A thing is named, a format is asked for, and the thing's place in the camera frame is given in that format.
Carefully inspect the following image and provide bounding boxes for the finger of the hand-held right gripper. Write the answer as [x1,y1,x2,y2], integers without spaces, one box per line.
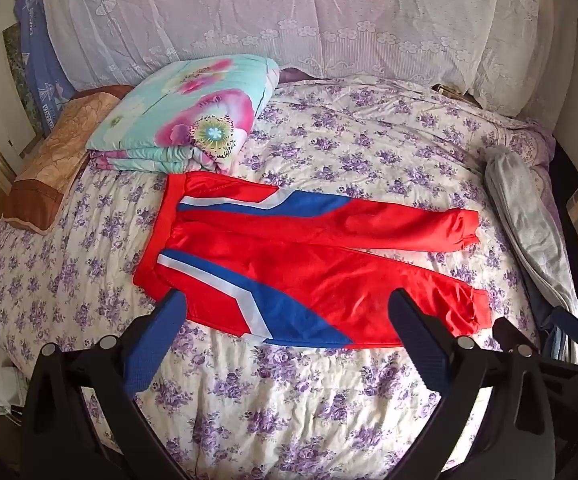
[539,305,578,411]

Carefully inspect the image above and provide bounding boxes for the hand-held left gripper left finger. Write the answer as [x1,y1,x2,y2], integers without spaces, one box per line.
[21,287,190,480]

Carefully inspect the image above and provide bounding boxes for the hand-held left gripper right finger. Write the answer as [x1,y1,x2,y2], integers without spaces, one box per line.
[388,287,557,480]

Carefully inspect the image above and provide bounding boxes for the red blue white pants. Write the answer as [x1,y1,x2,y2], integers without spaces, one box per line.
[134,170,490,350]

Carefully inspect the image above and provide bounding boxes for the blue striped cloth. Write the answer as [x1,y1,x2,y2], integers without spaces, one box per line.
[541,310,578,363]

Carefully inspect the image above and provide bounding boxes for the purple floral bed sheet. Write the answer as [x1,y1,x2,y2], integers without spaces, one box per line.
[0,67,557,480]

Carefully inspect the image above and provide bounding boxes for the grey cloth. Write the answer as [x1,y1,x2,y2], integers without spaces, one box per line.
[484,146,578,311]

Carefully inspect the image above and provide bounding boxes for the brown patterned pillow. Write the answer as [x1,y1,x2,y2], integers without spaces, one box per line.
[3,85,130,236]

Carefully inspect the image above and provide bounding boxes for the folded floral quilt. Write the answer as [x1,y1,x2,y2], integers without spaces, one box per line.
[85,55,280,175]

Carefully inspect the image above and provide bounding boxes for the blue patterned cloth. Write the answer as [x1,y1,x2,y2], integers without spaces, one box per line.
[13,0,77,136]

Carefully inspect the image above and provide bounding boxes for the white lace cover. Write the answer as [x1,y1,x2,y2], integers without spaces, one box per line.
[44,0,578,121]

